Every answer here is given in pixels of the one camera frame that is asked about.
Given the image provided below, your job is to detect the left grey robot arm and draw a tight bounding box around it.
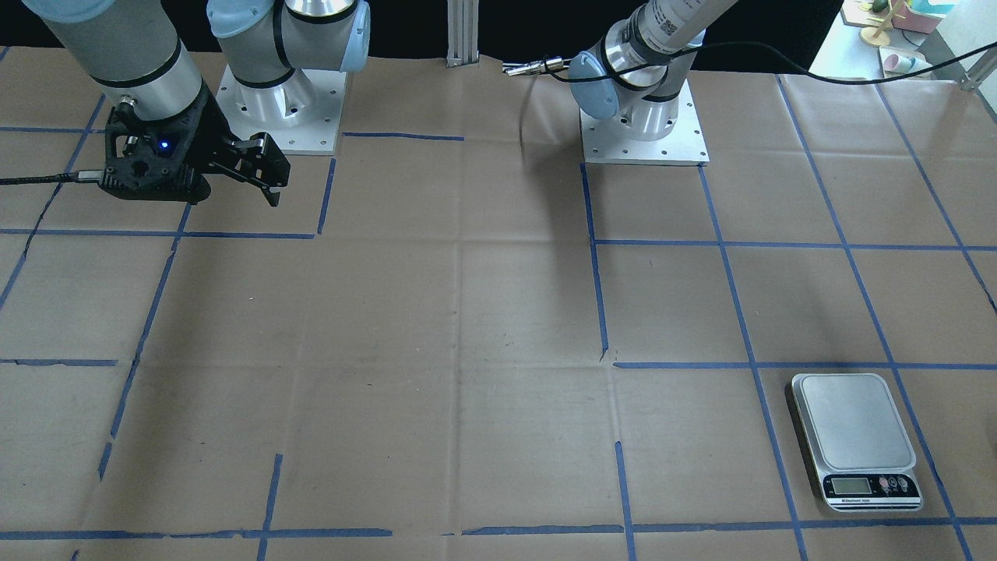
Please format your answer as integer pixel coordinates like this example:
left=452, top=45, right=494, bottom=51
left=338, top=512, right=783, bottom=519
left=569, top=1, right=735, bottom=141

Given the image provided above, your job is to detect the silver digital kitchen scale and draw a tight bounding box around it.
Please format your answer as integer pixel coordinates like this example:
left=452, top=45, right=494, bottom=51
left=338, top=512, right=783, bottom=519
left=789, top=372, right=925, bottom=513

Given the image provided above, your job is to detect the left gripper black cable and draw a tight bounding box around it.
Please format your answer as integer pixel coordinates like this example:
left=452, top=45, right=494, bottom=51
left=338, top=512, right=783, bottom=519
left=551, top=41, right=997, bottom=85

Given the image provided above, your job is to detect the aluminium frame post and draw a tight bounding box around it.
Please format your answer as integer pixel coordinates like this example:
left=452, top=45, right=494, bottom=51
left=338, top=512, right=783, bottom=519
left=446, top=0, right=481, bottom=68

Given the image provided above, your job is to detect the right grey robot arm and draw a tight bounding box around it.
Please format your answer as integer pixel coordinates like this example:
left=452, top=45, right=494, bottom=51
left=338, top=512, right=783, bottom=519
left=26, top=1, right=372, bottom=206

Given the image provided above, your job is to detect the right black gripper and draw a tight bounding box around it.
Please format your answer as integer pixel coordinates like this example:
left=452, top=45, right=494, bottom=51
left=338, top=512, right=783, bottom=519
left=97, top=84, right=291, bottom=207

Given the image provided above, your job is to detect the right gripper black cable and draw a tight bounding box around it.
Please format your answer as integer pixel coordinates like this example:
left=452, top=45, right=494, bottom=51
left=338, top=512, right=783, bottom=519
left=0, top=172, right=102, bottom=188

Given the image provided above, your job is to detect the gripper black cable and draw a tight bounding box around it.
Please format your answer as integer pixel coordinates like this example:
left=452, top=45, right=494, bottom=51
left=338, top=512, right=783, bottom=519
left=0, top=172, right=102, bottom=188
left=551, top=41, right=997, bottom=85

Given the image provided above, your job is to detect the wooden stand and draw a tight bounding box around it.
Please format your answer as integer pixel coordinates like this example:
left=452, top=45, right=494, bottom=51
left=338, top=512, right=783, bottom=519
left=858, top=1, right=904, bottom=48

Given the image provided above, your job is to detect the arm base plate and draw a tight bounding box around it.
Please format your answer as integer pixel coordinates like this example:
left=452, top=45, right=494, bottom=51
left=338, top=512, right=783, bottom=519
left=580, top=83, right=710, bottom=167
left=215, top=68, right=349, bottom=157

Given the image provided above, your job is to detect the metal connector plug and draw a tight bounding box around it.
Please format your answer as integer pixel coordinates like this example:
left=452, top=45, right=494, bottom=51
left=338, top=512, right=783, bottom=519
left=502, top=57, right=571, bottom=77

